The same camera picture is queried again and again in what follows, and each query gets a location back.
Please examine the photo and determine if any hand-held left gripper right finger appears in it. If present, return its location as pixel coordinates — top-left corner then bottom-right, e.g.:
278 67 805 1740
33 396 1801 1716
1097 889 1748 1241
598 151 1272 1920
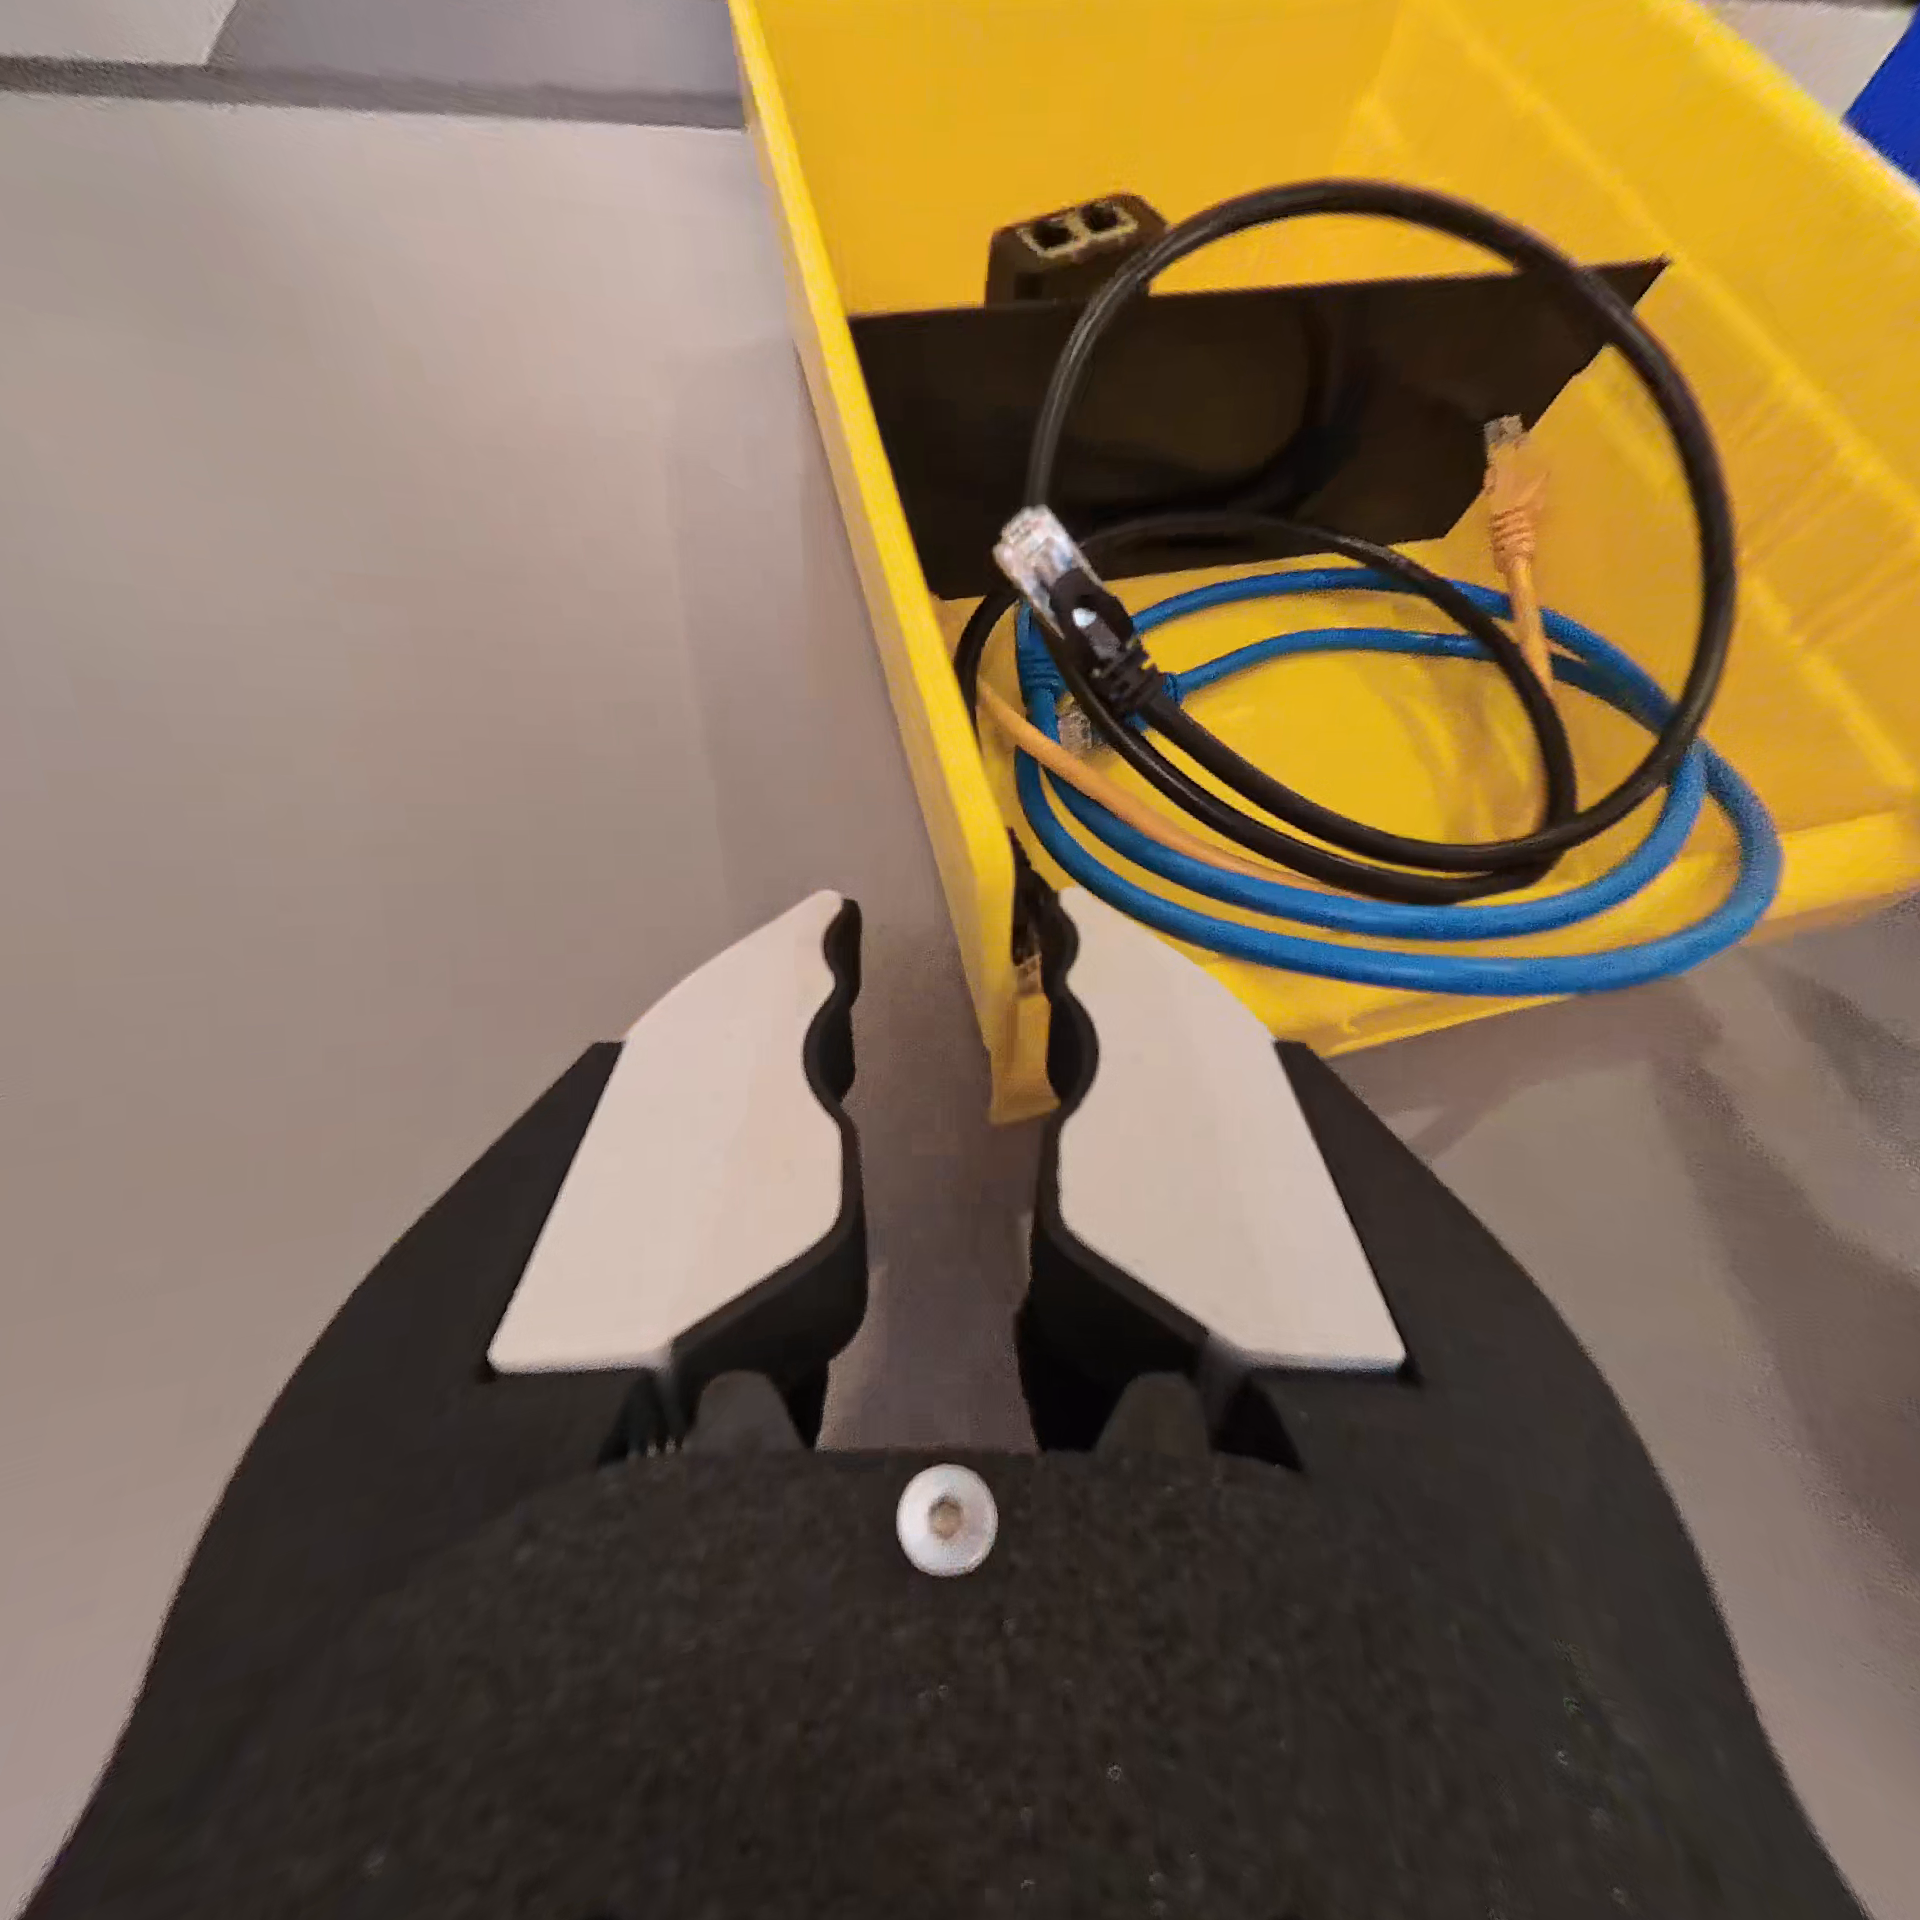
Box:
1015 889 1413 1449

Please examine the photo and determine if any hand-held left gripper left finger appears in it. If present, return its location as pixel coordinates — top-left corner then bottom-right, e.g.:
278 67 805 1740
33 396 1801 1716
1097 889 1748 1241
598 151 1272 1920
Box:
487 889 877 1449

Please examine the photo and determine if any black ethernet cable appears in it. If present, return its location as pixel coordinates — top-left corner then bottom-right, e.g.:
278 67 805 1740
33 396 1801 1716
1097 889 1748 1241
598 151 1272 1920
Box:
955 180 1742 902

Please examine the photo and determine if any blue ethernet cable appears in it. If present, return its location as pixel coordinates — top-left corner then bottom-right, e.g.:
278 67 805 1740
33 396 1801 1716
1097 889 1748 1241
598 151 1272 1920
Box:
1012 564 1785 999

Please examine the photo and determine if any orange ethernet cable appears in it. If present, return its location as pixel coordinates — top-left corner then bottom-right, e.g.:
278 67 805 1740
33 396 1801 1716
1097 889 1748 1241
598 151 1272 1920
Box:
992 416 1567 872

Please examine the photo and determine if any black ethernet port adapter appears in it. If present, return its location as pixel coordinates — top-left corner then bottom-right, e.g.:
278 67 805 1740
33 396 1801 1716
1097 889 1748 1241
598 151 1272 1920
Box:
998 197 1166 304

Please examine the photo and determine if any yellow plastic bin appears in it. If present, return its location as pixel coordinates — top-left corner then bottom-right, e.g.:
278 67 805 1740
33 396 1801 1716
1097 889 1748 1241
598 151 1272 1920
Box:
729 0 1920 1127

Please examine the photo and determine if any blue plastic bin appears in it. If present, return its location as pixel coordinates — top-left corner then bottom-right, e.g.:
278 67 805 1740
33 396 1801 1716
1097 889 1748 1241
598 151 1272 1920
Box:
1847 0 1920 182

